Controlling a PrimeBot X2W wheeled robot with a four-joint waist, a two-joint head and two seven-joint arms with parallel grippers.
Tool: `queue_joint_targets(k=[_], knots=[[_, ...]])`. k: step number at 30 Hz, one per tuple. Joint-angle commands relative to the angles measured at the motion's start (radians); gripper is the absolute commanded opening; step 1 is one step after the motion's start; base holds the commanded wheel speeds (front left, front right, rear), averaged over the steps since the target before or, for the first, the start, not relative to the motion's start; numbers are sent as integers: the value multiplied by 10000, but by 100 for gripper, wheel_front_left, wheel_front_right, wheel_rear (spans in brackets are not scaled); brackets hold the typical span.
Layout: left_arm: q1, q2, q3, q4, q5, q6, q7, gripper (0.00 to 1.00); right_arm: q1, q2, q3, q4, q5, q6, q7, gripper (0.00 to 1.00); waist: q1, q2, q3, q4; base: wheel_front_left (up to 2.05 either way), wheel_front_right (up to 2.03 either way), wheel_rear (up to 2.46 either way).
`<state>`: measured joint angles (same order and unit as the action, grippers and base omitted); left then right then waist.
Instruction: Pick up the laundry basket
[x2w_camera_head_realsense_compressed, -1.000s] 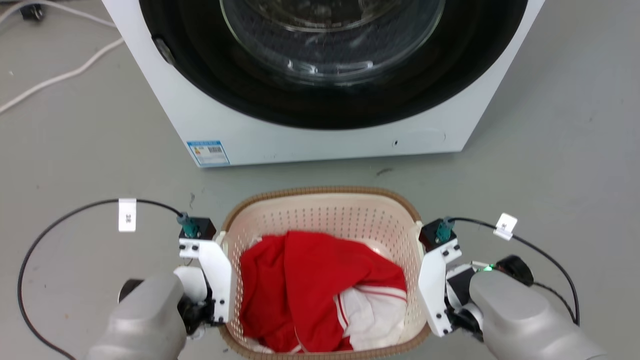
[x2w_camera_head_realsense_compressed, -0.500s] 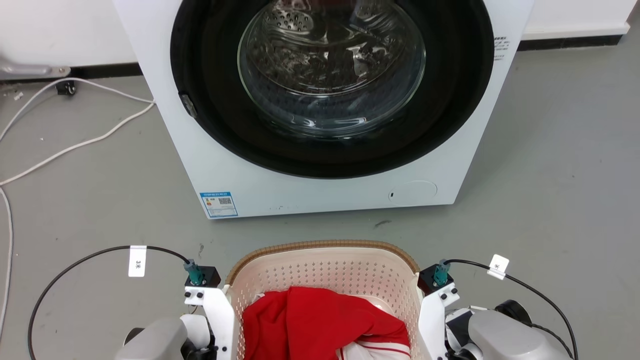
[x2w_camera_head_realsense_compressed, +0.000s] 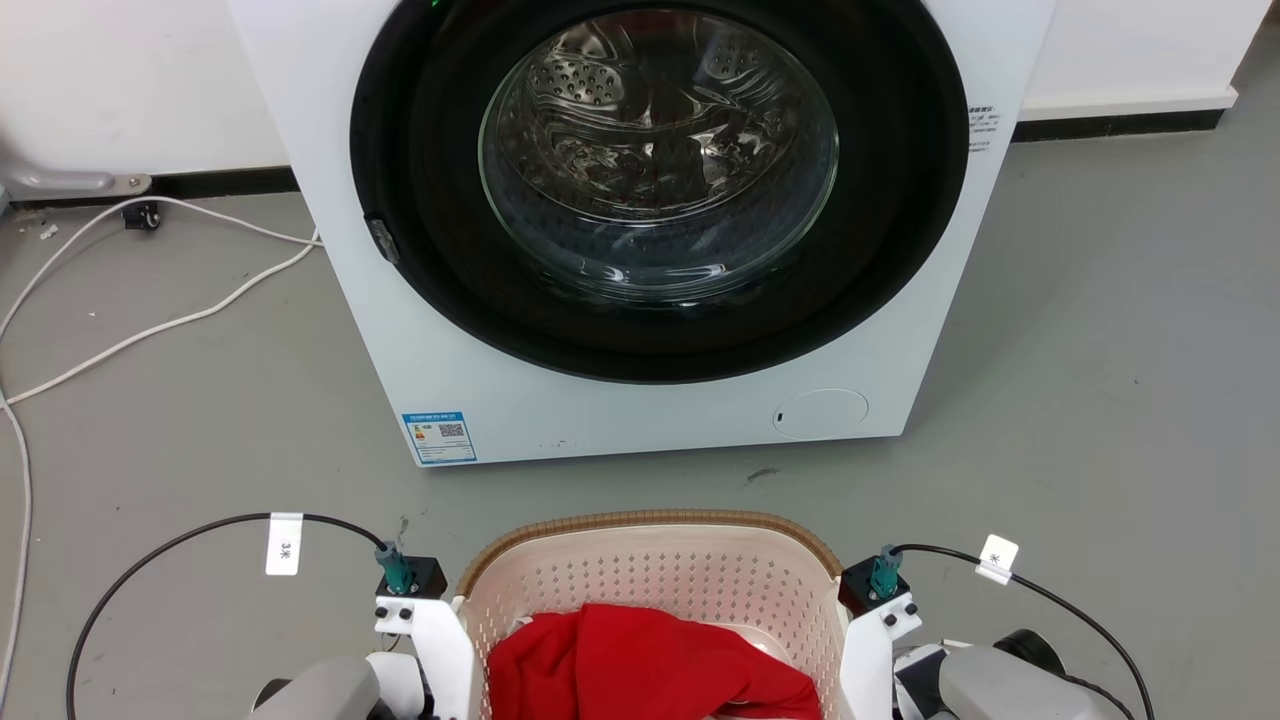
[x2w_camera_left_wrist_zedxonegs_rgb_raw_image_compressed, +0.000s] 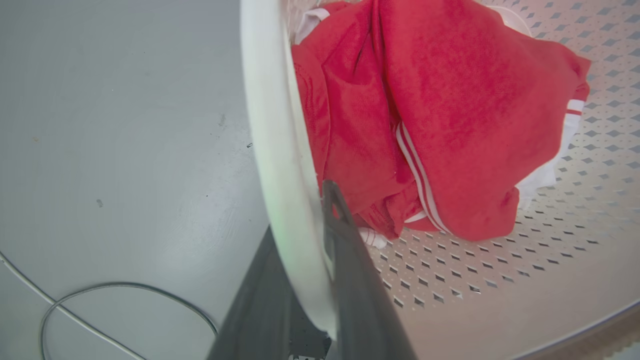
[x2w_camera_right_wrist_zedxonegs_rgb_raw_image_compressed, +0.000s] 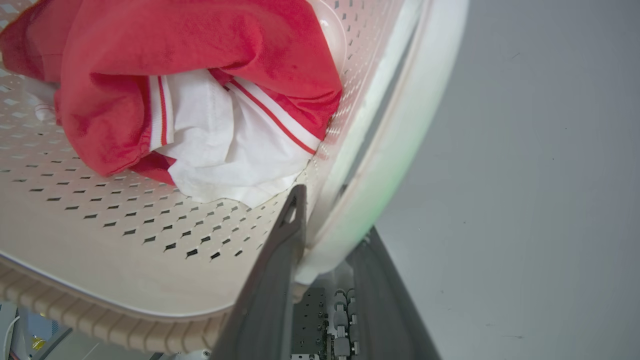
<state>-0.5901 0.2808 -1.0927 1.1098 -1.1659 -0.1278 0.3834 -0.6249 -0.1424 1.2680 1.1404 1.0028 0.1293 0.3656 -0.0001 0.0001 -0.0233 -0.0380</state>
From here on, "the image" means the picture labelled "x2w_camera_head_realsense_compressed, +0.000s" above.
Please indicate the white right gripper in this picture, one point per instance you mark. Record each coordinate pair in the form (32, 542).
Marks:
(868, 650)

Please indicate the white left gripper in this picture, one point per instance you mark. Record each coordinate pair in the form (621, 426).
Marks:
(440, 640)

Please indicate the beige perforated laundry basket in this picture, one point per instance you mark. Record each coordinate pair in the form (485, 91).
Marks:
(650, 575)

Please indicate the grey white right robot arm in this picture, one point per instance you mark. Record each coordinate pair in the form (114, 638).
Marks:
(1000, 685)

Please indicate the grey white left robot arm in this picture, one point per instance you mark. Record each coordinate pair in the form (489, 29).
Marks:
(320, 692)

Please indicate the red garment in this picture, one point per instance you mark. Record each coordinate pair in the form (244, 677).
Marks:
(640, 665)

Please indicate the blue energy label sticker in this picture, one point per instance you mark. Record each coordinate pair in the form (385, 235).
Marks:
(439, 437)

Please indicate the round white filter cover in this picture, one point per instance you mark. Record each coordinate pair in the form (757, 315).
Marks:
(822, 413)

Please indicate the white front-load washing machine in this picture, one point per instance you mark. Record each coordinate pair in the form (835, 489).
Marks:
(640, 420)

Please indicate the black round glass washer door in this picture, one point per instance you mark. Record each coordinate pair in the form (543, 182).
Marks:
(420, 200)

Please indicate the black caster wheel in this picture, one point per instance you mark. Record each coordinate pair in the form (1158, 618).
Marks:
(143, 216)

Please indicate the white text sticker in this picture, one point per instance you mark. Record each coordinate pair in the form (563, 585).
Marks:
(981, 125)

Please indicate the grey metal base leg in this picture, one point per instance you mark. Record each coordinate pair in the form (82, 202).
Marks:
(70, 181)

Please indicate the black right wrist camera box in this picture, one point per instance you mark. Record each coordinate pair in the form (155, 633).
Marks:
(858, 590)

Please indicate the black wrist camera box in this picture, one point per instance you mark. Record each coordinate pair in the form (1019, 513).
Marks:
(425, 575)
(858, 590)

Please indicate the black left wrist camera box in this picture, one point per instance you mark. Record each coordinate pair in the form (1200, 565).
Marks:
(425, 575)

